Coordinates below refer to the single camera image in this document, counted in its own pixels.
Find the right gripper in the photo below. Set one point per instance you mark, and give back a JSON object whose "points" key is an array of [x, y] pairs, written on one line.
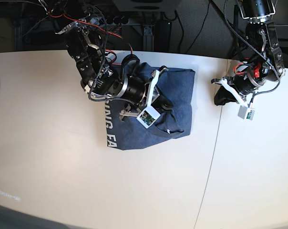
{"points": [[135, 91]]}

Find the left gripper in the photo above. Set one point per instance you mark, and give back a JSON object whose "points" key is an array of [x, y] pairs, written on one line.
{"points": [[244, 84]]}

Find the blue grey T-shirt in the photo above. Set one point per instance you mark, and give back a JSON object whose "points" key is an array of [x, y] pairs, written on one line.
{"points": [[161, 111]]}

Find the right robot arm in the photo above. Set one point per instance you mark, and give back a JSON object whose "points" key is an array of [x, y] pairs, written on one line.
{"points": [[86, 32]]}

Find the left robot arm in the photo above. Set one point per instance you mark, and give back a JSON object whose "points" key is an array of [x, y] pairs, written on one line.
{"points": [[266, 64]]}

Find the black power adapter brick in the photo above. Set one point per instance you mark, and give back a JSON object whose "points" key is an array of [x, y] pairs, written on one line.
{"points": [[162, 35]]}

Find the white power strip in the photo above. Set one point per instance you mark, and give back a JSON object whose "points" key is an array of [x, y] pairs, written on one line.
{"points": [[110, 21]]}

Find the aluminium table frame post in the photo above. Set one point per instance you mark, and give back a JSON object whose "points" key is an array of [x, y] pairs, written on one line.
{"points": [[144, 26]]}

